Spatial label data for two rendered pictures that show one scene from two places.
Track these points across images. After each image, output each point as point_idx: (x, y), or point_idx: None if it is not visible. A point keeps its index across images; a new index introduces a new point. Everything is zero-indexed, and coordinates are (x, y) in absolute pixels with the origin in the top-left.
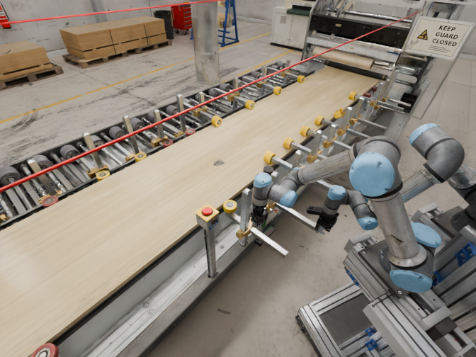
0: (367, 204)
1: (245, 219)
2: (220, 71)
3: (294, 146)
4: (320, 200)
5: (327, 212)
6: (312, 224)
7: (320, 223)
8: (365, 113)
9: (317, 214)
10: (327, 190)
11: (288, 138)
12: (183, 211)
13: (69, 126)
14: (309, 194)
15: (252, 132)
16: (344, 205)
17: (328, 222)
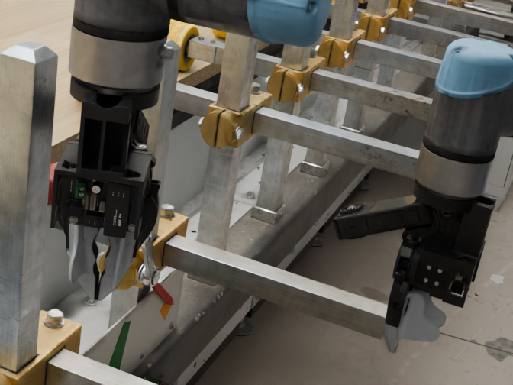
0: (492, 370)
1: (22, 262)
2: None
3: (203, 50)
4: (313, 376)
5: (448, 187)
6: (364, 305)
7: (414, 270)
8: (412, 48)
9: (394, 228)
10: (394, 169)
11: (174, 21)
12: None
13: None
14: (265, 357)
15: (0, 22)
16: (410, 381)
17: (452, 254)
